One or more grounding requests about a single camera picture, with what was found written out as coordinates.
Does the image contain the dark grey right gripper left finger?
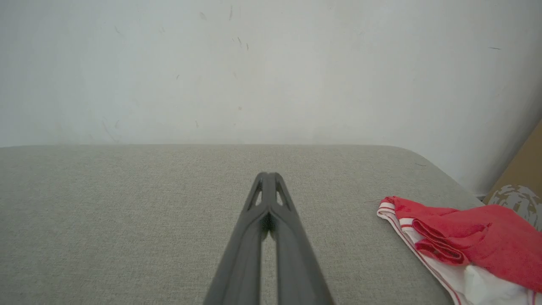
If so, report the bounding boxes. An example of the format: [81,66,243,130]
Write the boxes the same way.
[203,172,269,305]

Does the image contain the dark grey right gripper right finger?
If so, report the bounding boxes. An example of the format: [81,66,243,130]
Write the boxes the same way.
[267,172,335,305]

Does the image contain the red basketball jersey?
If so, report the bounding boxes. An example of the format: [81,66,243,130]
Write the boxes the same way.
[377,196,542,305]

